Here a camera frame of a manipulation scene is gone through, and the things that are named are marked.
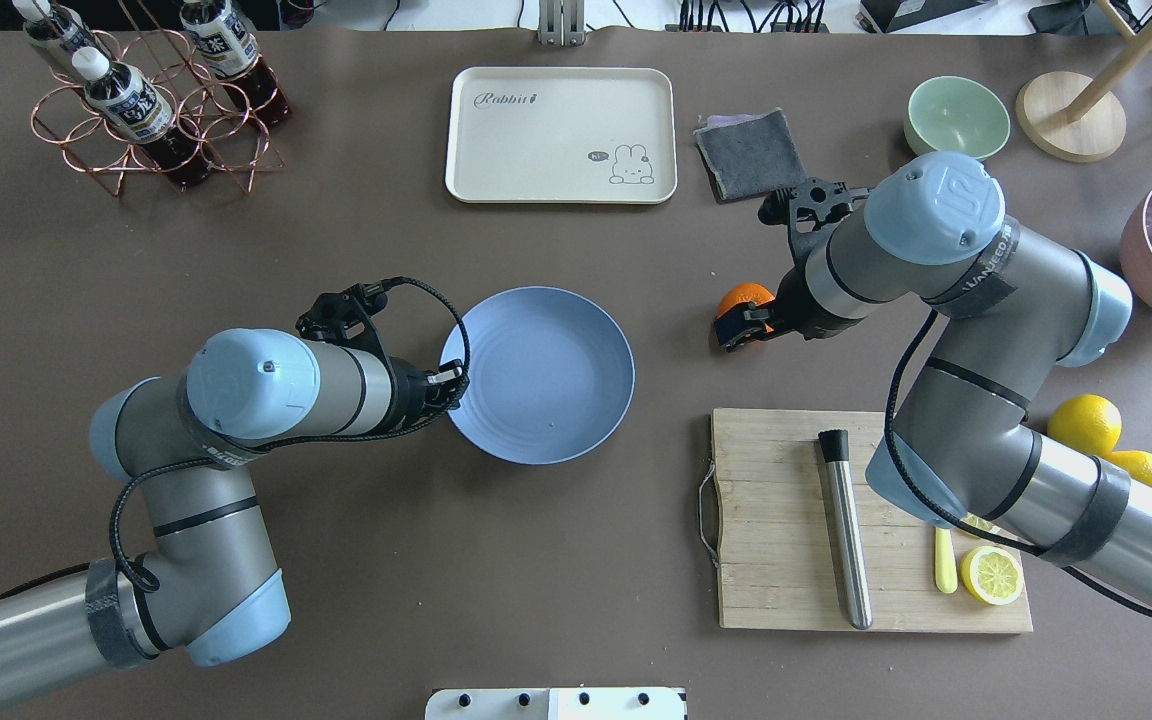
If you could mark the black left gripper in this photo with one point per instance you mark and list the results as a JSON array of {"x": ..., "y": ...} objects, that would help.
[{"x": 409, "y": 391}]

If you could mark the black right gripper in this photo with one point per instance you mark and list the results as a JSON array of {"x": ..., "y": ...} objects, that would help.
[{"x": 793, "y": 298}]

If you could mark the orange mandarin fruit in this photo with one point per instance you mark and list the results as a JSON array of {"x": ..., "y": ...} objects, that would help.
[{"x": 744, "y": 294}]

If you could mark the blue round plate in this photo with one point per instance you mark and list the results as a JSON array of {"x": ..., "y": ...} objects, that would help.
[{"x": 551, "y": 375}]

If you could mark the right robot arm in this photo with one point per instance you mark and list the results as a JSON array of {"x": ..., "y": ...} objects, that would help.
[{"x": 1016, "y": 306}]

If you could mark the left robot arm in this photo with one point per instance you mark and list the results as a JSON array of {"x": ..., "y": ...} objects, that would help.
[{"x": 190, "y": 563}]

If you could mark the steel muddler black tip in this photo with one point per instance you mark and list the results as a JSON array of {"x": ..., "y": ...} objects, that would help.
[{"x": 834, "y": 445}]

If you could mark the grey folded cloth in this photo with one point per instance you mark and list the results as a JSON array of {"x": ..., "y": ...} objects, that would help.
[{"x": 750, "y": 155}]

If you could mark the wooden cutting board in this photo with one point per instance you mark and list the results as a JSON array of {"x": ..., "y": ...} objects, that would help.
[{"x": 777, "y": 563}]

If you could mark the cream rabbit tray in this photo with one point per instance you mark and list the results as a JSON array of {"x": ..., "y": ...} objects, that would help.
[{"x": 561, "y": 135}]

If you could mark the green ceramic bowl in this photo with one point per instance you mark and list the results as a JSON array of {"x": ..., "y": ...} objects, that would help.
[{"x": 954, "y": 113}]

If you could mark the lemon slice upper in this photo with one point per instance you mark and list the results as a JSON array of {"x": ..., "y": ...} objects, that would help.
[{"x": 980, "y": 527}]

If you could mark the yellow plastic knife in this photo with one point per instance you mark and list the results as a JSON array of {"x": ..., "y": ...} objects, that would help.
[{"x": 945, "y": 576}]

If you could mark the lemon half lower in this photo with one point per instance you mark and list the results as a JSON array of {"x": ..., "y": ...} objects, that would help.
[{"x": 992, "y": 575}]

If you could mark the yellow lemon upper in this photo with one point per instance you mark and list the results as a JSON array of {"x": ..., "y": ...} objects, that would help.
[{"x": 1090, "y": 424}]

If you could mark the yellow lemon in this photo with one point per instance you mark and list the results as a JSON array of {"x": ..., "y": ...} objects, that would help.
[
  {"x": 1090, "y": 424},
  {"x": 1138, "y": 463}
]

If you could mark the wooden cup stand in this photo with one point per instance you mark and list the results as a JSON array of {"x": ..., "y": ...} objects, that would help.
[{"x": 1075, "y": 117}]

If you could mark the tea bottle right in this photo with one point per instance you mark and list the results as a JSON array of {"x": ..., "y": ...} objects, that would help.
[{"x": 221, "y": 35}]

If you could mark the yellow lemon lower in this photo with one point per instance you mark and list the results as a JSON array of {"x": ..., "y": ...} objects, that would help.
[{"x": 1138, "y": 463}]

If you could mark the tea bottle front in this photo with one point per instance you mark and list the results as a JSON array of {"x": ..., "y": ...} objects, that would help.
[{"x": 134, "y": 107}]

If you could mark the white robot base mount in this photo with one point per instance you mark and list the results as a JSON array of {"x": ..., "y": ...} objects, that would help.
[{"x": 607, "y": 702}]

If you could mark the copper wire bottle rack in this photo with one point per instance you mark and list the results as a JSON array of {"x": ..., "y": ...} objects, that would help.
[{"x": 166, "y": 57}]

